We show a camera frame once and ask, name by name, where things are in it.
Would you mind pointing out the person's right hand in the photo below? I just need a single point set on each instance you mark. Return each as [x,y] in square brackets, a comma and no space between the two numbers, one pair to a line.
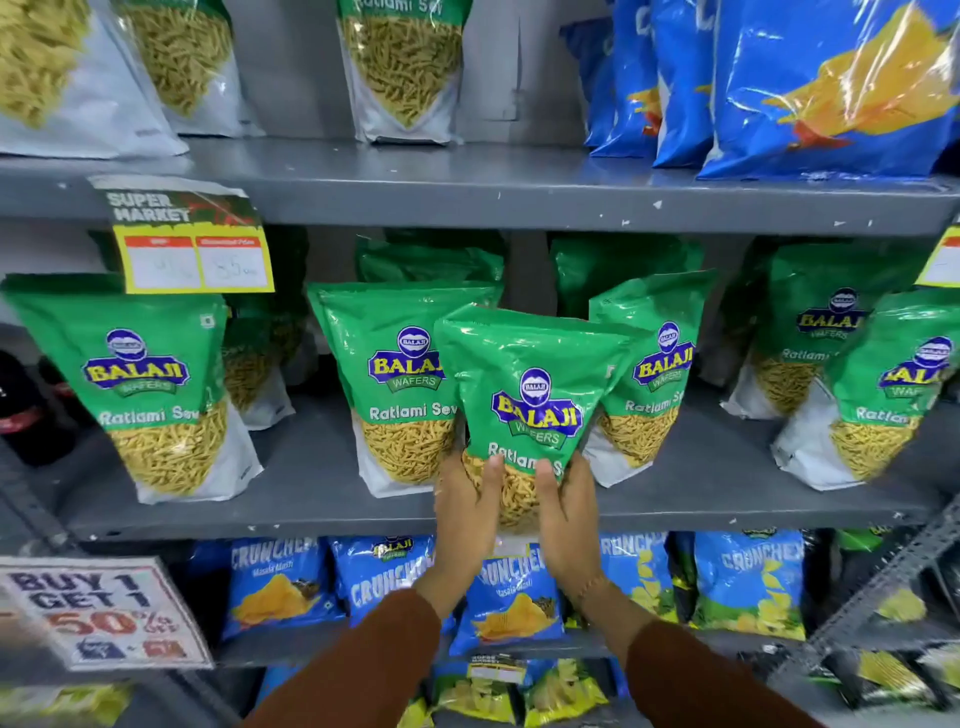
[574,540]

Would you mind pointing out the person's left hand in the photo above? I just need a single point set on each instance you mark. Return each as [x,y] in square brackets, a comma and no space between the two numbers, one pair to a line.
[457,525]

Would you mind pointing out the person's right thumb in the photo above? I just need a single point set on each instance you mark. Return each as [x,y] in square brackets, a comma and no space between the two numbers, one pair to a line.
[549,501]

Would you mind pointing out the person's left thumb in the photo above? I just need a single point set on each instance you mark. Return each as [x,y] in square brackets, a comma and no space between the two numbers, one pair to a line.
[493,484]

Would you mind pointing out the green snack packet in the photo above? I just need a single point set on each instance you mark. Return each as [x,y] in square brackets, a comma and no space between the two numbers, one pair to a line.
[525,360]

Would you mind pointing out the person's left forearm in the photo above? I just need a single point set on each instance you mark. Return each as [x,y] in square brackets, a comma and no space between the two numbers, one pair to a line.
[367,660]

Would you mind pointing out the person's right forearm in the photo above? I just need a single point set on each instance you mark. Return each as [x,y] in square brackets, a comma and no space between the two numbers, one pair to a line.
[675,667]

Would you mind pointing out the small blue chips packet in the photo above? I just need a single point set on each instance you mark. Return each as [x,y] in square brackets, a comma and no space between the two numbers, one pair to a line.
[277,585]
[375,574]
[510,600]

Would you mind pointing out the blue and green chips packet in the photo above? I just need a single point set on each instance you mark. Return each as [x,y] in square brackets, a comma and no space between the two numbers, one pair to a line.
[637,570]
[750,585]

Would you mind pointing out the grey metal shelf board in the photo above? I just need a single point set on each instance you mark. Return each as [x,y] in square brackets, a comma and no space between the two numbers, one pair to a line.
[705,480]
[487,187]
[300,646]

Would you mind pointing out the small shelf price tag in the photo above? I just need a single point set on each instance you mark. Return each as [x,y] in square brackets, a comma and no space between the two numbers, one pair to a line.
[496,670]

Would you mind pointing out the yellow-green chips packet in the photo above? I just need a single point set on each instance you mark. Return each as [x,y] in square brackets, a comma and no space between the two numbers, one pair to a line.
[415,714]
[476,697]
[60,705]
[904,606]
[562,694]

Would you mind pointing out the row of green snack packets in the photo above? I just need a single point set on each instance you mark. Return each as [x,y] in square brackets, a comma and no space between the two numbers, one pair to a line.
[142,352]

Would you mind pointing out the black and yellow snack packet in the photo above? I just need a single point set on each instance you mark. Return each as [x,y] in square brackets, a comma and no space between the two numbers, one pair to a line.
[889,679]
[943,671]

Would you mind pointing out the yellow-framed shelf price tag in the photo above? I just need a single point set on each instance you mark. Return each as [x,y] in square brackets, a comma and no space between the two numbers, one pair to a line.
[187,240]
[943,262]

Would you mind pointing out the large blue chips bag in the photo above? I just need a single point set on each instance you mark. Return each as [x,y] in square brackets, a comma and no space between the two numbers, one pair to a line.
[682,82]
[630,67]
[825,97]
[596,82]

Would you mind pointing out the white promotion sign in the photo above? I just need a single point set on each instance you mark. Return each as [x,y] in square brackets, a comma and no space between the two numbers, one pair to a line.
[97,611]

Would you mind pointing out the white-bottomed sev packet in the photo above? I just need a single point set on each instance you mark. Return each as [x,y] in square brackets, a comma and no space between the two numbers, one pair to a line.
[67,82]
[401,67]
[187,52]

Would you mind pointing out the dark bottle with red label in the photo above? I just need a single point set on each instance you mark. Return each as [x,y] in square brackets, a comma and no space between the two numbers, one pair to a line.
[64,390]
[26,420]

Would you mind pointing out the slotted grey metal post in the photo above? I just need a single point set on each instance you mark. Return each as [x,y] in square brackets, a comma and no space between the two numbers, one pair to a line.
[855,604]

